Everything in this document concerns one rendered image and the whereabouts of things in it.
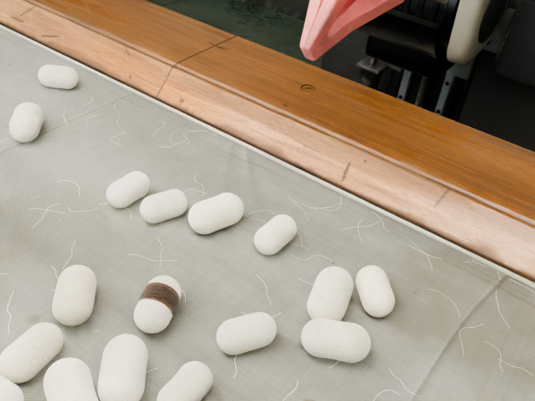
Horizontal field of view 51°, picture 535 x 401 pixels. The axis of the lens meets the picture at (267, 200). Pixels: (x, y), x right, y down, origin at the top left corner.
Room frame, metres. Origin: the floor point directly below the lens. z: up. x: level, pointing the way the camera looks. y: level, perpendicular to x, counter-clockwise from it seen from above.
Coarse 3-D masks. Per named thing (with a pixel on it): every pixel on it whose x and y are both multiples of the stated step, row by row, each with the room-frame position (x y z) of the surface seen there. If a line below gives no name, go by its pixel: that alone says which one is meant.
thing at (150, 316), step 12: (168, 276) 0.21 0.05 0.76; (180, 288) 0.21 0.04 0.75; (144, 300) 0.19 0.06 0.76; (156, 300) 0.19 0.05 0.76; (144, 312) 0.18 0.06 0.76; (156, 312) 0.18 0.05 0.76; (168, 312) 0.19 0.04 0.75; (144, 324) 0.18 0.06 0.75; (156, 324) 0.18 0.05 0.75; (168, 324) 0.19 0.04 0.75
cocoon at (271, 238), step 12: (276, 216) 0.27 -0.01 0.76; (288, 216) 0.27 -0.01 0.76; (264, 228) 0.26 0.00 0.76; (276, 228) 0.26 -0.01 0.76; (288, 228) 0.26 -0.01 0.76; (264, 240) 0.25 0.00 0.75; (276, 240) 0.25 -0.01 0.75; (288, 240) 0.26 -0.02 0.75; (264, 252) 0.25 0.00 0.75; (276, 252) 0.25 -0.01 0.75
